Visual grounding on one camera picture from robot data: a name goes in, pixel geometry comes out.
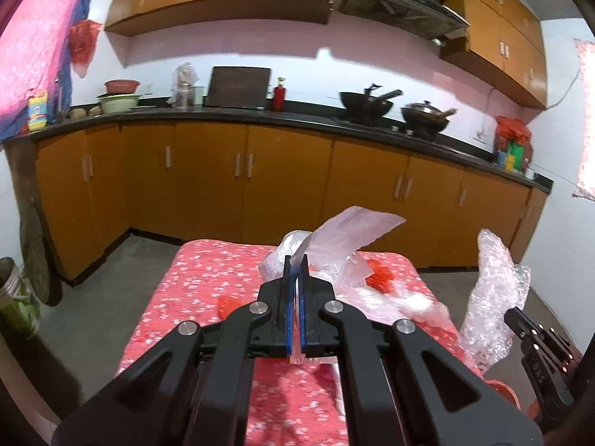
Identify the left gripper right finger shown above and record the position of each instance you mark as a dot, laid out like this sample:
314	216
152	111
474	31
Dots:
401	387

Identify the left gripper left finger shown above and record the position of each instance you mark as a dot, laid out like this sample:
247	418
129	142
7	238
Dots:
193	386

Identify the clear bubble wrap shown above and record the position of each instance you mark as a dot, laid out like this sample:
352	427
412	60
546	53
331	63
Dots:
501	286

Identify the small red plastic bag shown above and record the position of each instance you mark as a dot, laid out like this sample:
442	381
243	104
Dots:
381	278

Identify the clear white plastic bag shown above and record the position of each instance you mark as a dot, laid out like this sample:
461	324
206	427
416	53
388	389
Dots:
335	254

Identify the lower wooden kitchen cabinets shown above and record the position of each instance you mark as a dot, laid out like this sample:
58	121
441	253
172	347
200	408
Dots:
79	191

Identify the wooden kitchen cabinets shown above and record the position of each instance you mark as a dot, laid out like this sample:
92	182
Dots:
79	191
503	45

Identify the upper wooden kitchen cabinets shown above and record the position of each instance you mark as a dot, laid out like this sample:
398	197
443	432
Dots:
503	45

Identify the red floral tablecloth table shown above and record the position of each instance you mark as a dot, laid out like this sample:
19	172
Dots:
400	385

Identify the green metal bucket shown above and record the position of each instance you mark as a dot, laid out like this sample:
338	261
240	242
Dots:
19	308

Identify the green package on counter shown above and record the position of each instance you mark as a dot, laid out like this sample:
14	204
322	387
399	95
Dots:
514	156

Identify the red bag on counter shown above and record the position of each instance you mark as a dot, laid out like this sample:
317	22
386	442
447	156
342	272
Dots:
510	131

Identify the black countertop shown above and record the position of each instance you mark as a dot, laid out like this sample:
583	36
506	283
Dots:
308	117

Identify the black lidded wok right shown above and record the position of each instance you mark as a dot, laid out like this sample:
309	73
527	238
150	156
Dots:
425	119

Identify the black wok left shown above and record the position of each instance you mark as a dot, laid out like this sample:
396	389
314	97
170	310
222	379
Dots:
366	107

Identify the red bottle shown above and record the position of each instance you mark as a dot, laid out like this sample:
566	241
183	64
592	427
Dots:
278	95

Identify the dark cutting board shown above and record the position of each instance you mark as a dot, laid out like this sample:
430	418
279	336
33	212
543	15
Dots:
238	88

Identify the clear jar with bag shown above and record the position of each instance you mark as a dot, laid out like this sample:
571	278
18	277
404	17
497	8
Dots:
182	89

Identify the red basin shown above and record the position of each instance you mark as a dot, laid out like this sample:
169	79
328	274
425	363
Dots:
119	87

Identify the pink floral door curtain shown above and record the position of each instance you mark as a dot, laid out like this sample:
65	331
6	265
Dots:
32	52

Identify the hanging red bag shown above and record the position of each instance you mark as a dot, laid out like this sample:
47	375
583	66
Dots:
82	41

